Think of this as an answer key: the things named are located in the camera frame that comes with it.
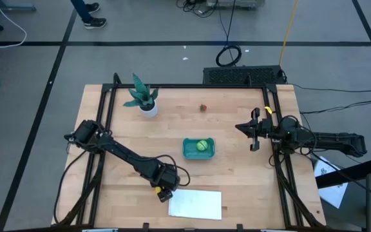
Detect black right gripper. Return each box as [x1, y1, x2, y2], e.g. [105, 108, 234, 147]
[235, 107, 264, 152]

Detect green toy cabbage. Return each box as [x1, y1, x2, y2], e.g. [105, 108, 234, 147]
[195, 139, 209, 152]

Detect teal plastic tupperware container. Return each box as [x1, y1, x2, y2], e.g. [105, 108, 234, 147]
[182, 137, 216, 160]

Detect white folded cloth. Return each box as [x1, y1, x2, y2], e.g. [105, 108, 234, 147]
[167, 188, 223, 221]

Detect black computer case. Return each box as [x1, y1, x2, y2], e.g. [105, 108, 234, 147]
[202, 64, 285, 86]

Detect white round plant pot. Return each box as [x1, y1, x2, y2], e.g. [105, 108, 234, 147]
[138, 100, 159, 119]

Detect green snake plant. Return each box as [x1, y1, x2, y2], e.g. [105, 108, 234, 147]
[122, 72, 160, 109]

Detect white printed paper sheets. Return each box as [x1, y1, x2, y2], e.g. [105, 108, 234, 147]
[312, 155, 349, 209]

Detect black beam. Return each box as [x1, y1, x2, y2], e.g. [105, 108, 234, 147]
[315, 157, 371, 189]

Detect grey equipment box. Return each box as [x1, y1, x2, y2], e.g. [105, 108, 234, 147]
[205, 0, 266, 10]

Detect person's shoe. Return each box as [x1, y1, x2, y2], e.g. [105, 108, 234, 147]
[82, 16, 108, 30]
[85, 2, 101, 14]

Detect person's leg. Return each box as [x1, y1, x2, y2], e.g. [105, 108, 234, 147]
[70, 0, 92, 23]

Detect grey chair base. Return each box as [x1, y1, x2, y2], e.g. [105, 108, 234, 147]
[0, 0, 37, 32]

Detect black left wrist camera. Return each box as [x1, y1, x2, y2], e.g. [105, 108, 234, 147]
[158, 189, 174, 204]

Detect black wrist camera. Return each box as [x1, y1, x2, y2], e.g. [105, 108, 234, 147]
[158, 189, 174, 204]
[262, 117, 275, 139]

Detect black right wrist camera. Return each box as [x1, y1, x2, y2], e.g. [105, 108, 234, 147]
[262, 117, 275, 139]

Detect black metal table frame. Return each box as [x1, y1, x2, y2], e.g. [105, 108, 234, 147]
[52, 72, 327, 232]

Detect black coiled floor cable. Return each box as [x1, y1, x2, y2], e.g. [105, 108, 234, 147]
[214, 0, 243, 68]

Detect yellow hanging cable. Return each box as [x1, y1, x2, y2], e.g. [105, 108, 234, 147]
[278, 0, 300, 67]

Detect black cable tangle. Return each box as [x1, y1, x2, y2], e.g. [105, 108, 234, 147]
[175, 0, 219, 19]

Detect white floor cable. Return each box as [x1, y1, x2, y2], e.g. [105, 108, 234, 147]
[0, 0, 28, 50]

